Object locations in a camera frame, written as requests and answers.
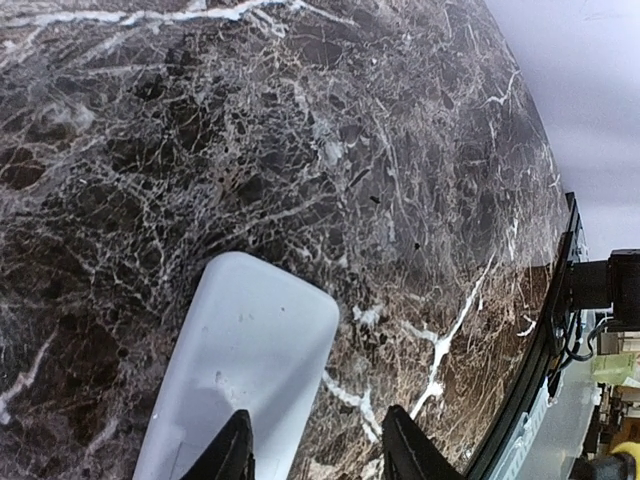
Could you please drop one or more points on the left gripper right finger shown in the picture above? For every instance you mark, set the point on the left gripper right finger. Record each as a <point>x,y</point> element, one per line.
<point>408,453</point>

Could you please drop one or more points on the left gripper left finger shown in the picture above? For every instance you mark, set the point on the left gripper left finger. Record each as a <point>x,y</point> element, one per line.
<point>230,455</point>

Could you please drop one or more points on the yellow handled screwdriver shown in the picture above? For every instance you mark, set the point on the yellow handled screwdriver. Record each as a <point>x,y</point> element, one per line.
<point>629,448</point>

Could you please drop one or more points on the black front rail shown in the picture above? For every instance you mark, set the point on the black front rail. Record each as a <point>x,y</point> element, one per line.
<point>548,342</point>

